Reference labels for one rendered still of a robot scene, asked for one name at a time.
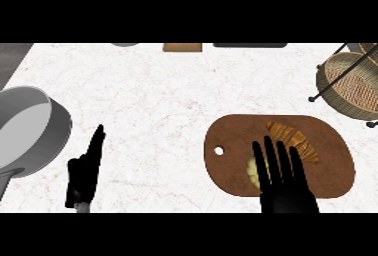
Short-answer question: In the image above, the dark grey flat object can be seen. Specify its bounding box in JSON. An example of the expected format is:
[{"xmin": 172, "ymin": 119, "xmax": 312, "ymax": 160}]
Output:
[{"xmin": 213, "ymin": 42, "xmax": 288, "ymax": 49}]

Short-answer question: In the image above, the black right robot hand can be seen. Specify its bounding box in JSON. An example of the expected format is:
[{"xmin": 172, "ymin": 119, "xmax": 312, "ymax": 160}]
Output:
[{"xmin": 251, "ymin": 135, "xmax": 322, "ymax": 214}]

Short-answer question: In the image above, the dark grey panel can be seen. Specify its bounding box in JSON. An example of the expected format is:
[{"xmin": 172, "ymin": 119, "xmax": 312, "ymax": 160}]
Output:
[{"xmin": 0, "ymin": 42, "xmax": 36, "ymax": 91}]

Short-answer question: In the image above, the tan wooden block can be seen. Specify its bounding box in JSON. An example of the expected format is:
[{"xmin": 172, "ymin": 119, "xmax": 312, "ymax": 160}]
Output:
[{"xmin": 163, "ymin": 42, "xmax": 204, "ymax": 53}]

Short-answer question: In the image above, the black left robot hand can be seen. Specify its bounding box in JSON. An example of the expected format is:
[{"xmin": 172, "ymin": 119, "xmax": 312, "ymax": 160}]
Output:
[{"xmin": 64, "ymin": 124, "xmax": 108, "ymax": 209}]

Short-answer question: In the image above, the yellow orange squash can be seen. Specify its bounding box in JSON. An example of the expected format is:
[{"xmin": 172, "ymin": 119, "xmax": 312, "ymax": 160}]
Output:
[{"xmin": 246, "ymin": 121, "xmax": 321, "ymax": 190}]

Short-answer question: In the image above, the grey metal pot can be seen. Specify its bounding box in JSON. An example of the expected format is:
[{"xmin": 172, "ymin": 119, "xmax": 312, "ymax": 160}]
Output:
[{"xmin": 0, "ymin": 85, "xmax": 74, "ymax": 202}]

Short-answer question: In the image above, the wicker tiered basket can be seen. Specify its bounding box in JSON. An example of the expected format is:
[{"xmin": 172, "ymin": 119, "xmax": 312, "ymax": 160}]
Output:
[{"xmin": 308, "ymin": 42, "xmax": 378, "ymax": 129}]

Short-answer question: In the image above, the brown oval cutting board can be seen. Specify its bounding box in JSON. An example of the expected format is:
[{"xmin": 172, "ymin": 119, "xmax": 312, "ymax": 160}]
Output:
[{"xmin": 203, "ymin": 113, "xmax": 358, "ymax": 200}]

